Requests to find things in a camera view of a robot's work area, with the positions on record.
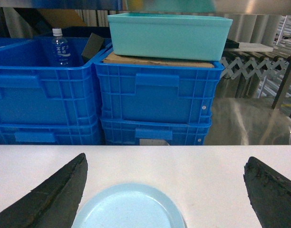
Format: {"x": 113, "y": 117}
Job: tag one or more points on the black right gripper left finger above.
{"x": 52, "y": 204}

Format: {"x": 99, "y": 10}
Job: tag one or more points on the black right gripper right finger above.
{"x": 269, "y": 193}

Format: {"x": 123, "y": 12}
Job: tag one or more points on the light blue round plate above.
{"x": 129, "y": 205}

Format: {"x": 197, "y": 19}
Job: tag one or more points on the lower middle blue crate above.
{"x": 50, "y": 134}

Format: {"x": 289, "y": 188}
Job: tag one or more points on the lower right blue crate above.
{"x": 125, "y": 132}

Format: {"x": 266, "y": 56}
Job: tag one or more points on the blue crate with bottle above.
{"x": 35, "y": 90}

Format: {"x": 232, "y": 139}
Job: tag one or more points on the blue crate under teal tub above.
{"x": 157, "y": 93}

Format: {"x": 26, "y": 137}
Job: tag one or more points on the expandable roller conveyor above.
{"x": 261, "y": 64}

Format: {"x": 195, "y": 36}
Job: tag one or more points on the clear water bottle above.
{"x": 61, "y": 49}

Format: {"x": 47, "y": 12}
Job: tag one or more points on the white board on conveyor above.
{"x": 250, "y": 47}

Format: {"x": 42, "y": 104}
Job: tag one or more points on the brown cardboard sheet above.
{"x": 118, "y": 59}

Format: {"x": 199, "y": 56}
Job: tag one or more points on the black foam block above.
{"x": 92, "y": 47}

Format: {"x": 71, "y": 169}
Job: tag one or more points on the teal plastic tub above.
{"x": 169, "y": 36}

